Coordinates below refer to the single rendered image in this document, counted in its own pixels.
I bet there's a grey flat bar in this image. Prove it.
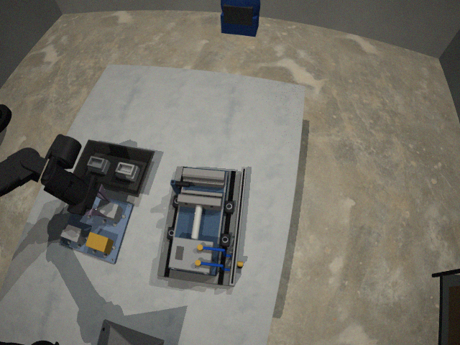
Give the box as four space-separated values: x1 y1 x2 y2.
183 178 224 188
181 189 223 199

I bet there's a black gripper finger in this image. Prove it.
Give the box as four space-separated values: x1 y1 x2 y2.
96 184 111 203
85 208 106 218

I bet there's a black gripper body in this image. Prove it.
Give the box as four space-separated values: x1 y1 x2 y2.
59 174 101 216

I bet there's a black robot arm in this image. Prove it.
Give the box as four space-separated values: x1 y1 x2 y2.
0 134 85 206

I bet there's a yellow rectangular block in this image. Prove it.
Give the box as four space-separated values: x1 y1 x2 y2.
86 232 114 254

